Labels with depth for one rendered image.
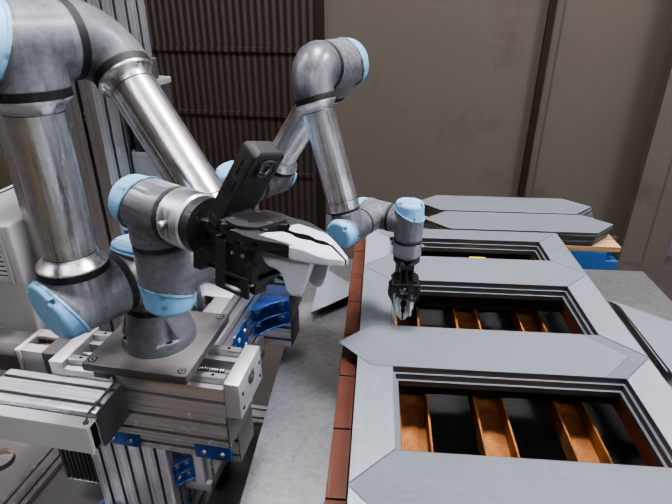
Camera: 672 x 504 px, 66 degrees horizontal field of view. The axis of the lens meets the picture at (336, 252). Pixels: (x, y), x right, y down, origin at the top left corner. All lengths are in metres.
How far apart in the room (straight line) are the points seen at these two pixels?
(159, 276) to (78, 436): 0.52
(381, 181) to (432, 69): 0.88
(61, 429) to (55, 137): 0.57
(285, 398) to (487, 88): 2.83
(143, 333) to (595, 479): 0.91
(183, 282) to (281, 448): 0.73
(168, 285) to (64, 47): 0.38
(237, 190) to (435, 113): 3.32
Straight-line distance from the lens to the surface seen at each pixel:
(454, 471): 1.10
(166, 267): 0.72
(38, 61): 0.86
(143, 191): 0.69
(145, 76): 0.90
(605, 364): 1.48
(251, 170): 0.55
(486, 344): 1.44
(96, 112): 1.17
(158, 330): 1.08
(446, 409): 1.69
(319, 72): 1.22
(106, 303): 0.99
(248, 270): 0.55
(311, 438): 1.39
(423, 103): 3.83
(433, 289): 1.71
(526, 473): 1.14
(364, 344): 1.38
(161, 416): 1.22
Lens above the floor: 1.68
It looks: 26 degrees down
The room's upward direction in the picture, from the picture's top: straight up
